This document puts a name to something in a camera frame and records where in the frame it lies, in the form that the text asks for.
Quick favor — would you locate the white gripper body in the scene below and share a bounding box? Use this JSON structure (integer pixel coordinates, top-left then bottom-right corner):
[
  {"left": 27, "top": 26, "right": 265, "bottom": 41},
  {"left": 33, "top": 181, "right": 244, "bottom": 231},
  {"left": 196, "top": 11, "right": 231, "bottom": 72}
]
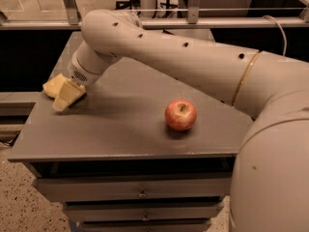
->
[{"left": 68, "top": 42, "right": 111, "bottom": 86}]

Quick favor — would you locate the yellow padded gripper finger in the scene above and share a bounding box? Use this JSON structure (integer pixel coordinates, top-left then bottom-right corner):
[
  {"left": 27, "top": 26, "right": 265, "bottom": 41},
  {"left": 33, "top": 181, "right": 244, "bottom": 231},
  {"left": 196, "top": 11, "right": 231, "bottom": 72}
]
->
[{"left": 52, "top": 80, "right": 86, "bottom": 112}]

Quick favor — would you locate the yellow sponge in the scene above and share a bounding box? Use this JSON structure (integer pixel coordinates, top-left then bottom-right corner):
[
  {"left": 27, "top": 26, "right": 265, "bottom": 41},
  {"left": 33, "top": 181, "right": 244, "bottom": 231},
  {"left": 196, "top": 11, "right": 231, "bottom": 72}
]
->
[{"left": 42, "top": 73, "right": 71, "bottom": 100}]

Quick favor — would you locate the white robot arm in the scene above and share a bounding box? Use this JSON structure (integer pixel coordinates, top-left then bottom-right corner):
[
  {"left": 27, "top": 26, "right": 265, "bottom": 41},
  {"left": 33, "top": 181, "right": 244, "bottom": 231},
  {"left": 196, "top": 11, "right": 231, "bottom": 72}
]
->
[{"left": 53, "top": 10, "right": 309, "bottom": 232}]

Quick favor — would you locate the grey drawer cabinet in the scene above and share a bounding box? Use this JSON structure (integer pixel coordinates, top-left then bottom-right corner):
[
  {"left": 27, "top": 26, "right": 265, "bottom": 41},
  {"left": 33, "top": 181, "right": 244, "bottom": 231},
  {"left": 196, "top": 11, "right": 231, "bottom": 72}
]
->
[{"left": 7, "top": 28, "right": 255, "bottom": 232}]

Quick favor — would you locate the top drawer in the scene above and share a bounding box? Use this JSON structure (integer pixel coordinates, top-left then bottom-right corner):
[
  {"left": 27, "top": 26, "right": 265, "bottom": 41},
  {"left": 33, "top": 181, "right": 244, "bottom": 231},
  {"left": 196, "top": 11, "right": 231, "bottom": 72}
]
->
[{"left": 33, "top": 174, "right": 231, "bottom": 202}]

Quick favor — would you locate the drawer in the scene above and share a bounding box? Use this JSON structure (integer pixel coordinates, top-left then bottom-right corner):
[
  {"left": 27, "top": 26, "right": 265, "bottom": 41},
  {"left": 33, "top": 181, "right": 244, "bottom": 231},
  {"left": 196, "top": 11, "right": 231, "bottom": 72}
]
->
[
  {"left": 80, "top": 219, "right": 211, "bottom": 232},
  {"left": 33, "top": 174, "right": 231, "bottom": 202},
  {"left": 64, "top": 200, "right": 223, "bottom": 222}
]

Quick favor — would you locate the red apple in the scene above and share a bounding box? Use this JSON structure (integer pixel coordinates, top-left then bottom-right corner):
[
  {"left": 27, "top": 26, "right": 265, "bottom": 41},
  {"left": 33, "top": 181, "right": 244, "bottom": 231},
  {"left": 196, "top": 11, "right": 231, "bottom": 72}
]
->
[{"left": 164, "top": 99, "right": 197, "bottom": 131}]

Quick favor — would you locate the middle drawer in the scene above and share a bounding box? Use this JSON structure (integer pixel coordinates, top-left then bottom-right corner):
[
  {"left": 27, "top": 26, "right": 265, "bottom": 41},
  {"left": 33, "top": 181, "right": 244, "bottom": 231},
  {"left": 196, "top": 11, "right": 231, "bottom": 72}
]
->
[{"left": 64, "top": 200, "right": 223, "bottom": 222}]

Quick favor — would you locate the bottom drawer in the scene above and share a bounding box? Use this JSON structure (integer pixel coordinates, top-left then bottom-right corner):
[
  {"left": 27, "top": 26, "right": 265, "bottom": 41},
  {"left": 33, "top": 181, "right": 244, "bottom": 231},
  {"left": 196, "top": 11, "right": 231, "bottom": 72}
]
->
[{"left": 80, "top": 219, "right": 211, "bottom": 232}]

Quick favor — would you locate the metal railing frame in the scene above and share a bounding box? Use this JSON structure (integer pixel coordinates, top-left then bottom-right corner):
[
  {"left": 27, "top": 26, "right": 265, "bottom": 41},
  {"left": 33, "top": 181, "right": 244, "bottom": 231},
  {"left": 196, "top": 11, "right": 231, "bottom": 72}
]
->
[{"left": 0, "top": 0, "right": 309, "bottom": 30}]

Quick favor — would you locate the white cable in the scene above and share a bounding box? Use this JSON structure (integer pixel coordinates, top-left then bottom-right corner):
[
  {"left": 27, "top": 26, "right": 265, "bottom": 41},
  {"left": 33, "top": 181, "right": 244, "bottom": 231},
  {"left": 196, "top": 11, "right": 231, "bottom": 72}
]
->
[{"left": 262, "top": 14, "right": 288, "bottom": 57}]

